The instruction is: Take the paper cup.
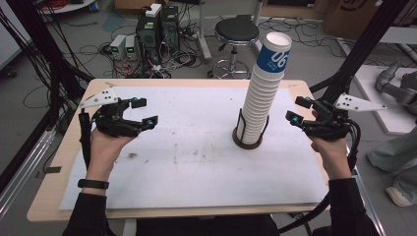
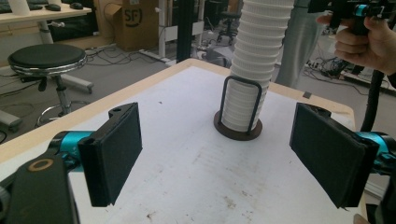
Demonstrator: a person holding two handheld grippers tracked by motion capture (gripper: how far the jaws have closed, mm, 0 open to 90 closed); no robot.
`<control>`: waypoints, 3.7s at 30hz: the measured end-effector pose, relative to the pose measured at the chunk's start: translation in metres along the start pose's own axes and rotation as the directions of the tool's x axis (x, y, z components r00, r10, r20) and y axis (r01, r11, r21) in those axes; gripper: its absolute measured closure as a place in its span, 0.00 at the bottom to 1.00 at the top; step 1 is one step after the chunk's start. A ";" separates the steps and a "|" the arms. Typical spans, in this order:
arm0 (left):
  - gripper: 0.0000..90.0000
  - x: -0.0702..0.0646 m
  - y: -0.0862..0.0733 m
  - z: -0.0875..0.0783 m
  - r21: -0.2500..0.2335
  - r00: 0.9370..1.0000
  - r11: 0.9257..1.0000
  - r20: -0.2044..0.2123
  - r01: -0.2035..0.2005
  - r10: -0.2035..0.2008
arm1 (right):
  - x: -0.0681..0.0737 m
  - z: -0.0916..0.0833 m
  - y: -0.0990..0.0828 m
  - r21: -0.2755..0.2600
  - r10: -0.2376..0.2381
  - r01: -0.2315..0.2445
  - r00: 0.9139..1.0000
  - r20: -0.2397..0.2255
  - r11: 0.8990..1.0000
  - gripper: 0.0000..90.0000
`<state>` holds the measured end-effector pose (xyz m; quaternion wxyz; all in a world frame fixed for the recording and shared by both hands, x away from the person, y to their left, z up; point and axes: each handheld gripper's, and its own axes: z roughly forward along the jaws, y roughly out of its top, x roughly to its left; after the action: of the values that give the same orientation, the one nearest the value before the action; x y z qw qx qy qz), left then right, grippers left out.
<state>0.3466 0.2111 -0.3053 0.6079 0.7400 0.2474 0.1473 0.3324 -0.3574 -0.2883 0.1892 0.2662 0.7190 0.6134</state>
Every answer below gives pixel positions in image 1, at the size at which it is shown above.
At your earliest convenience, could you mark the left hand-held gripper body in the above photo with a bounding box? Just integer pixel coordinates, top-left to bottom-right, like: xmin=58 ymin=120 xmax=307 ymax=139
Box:
xmin=79 ymin=87 xmax=146 ymax=138

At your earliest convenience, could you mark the stack of white paper cups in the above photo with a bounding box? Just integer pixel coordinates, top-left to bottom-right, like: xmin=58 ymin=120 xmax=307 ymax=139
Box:
xmin=240 ymin=31 xmax=293 ymax=146

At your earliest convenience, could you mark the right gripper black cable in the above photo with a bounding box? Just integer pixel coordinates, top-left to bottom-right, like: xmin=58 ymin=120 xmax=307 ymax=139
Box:
xmin=276 ymin=118 xmax=362 ymax=234

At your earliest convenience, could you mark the person's black clothing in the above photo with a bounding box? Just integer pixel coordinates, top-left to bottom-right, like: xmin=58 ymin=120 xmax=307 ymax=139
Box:
xmin=136 ymin=214 xmax=280 ymax=236

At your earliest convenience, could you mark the white box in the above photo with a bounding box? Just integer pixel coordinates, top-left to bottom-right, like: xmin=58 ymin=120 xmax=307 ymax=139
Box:
xmin=145 ymin=3 xmax=163 ymax=18

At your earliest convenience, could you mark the black round stool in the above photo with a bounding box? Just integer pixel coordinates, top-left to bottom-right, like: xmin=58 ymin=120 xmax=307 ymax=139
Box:
xmin=207 ymin=16 xmax=261 ymax=81

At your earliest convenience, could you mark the person's left hand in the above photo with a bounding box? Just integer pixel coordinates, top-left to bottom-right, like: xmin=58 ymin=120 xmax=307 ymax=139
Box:
xmin=86 ymin=127 xmax=137 ymax=182

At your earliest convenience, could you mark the black frame post with cables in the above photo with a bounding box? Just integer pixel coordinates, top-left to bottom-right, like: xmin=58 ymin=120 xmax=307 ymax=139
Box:
xmin=0 ymin=0 xmax=94 ymax=132

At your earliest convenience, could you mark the wooden table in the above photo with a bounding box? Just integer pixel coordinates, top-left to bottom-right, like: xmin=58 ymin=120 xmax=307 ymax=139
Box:
xmin=27 ymin=78 xmax=353 ymax=223

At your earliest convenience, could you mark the white platform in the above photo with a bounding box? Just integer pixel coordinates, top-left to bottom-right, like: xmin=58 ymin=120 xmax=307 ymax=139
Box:
xmin=353 ymin=64 xmax=417 ymax=136

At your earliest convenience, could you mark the black computer tower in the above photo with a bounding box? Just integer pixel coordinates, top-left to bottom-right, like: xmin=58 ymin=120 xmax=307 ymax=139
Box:
xmin=160 ymin=5 xmax=181 ymax=53
xmin=136 ymin=13 xmax=163 ymax=66

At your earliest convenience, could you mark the black wire cup holder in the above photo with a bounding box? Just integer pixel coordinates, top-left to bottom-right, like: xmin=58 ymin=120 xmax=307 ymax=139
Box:
xmin=231 ymin=107 xmax=270 ymax=150

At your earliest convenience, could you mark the white metal stand leg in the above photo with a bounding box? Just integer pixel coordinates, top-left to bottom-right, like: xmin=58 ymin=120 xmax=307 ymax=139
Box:
xmin=196 ymin=0 xmax=213 ymax=62

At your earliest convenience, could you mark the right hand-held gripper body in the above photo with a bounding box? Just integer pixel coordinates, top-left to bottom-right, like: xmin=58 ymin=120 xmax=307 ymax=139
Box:
xmin=303 ymin=92 xmax=388 ymax=142

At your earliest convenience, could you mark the grey power supply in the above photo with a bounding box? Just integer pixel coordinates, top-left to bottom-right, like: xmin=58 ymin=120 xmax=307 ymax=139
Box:
xmin=109 ymin=33 xmax=128 ymax=61
xmin=124 ymin=34 xmax=139 ymax=61

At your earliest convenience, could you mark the white round table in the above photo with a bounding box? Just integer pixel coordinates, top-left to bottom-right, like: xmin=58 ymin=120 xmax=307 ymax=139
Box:
xmin=38 ymin=0 xmax=96 ymax=15

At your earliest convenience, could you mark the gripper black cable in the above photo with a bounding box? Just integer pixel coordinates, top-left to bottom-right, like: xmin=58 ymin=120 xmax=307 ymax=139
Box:
xmin=78 ymin=107 xmax=93 ymax=171
xmin=276 ymin=118 xmax=362 ymax=234

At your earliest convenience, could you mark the aluminium rail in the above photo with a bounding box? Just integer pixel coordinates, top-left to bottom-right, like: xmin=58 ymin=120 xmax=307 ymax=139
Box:
xmin=0 ymin=129 xmax=57 ymax=218
xmin=346 ymin=147 xmax=387 ymax=236

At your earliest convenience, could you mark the white table mat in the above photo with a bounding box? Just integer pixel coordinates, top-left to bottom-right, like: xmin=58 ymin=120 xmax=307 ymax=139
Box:
xmin=58 ymin=86 xmax=329 ymax=210

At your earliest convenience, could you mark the brown cardboard box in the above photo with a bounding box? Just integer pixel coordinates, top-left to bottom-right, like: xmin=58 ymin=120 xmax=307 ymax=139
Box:
xmin=323 ymin=0 xmax=386 ymax=41

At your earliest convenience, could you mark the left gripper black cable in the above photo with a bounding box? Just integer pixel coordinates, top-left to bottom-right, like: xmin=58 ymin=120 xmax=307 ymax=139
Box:
xmin=78 ymin=107 xmax=93 ymax=171

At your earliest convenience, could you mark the tangle of floor cables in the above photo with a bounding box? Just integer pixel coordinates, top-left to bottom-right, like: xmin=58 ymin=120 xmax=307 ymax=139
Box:
xmin=97 ymin=40 xmax=200 ymax=80

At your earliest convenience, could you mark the black wristband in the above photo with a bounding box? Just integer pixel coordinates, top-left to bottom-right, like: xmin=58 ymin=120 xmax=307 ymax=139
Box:
xmin=77 ymin=178 xmax=110 ymax=191

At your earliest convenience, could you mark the person's right hand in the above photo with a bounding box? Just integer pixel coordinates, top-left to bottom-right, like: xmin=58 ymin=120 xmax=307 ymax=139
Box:
xmin=309 ymin=109 xmax=353 ymax=181

